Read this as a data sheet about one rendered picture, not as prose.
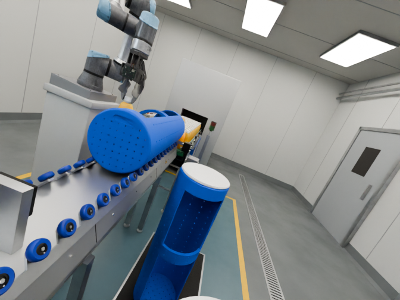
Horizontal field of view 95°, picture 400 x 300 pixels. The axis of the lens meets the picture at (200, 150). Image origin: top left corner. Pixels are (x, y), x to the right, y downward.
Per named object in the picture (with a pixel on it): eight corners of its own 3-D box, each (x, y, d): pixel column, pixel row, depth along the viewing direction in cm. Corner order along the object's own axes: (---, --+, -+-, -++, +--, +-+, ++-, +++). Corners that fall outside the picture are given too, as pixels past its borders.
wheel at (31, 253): (19, 249, 36) (27, 247, 36) (40, 234, 40) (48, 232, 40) (29, 268, 37) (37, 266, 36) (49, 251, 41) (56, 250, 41)
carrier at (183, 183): (127, 281, 119) (143, 329, 99) (171, 161, 100) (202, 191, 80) (163, 268, 139) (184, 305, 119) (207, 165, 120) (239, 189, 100)
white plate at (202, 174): (172, 160, 100) (172, 162, 100) (203, 188, 81) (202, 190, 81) (208, 163, 119) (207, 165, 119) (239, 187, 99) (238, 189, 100)
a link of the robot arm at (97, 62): (84, 67, 120) (89, 46, 117) (106, 76, 128) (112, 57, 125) (83, 68, 111) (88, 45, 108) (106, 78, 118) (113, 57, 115)
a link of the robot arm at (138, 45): (138, 43, 81) (155, 49, 81) (135, 53, 82) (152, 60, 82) (130, 36, 73) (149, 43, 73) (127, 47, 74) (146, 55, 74)
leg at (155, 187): (135, 231, 181) (155, 175, 168) (137, 227, 187) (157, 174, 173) (140, 233, 181) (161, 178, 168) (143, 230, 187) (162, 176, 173)
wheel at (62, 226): (52, 225, 43) (59, 224, 43) (67, 215, 48) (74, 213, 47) (60, 242, 44) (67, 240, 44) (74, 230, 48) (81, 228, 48)
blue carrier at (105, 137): (80, 162, 81) (92, 98, 75) (150, 136, 166) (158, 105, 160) (141, 183, 81) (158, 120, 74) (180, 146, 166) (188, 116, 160)
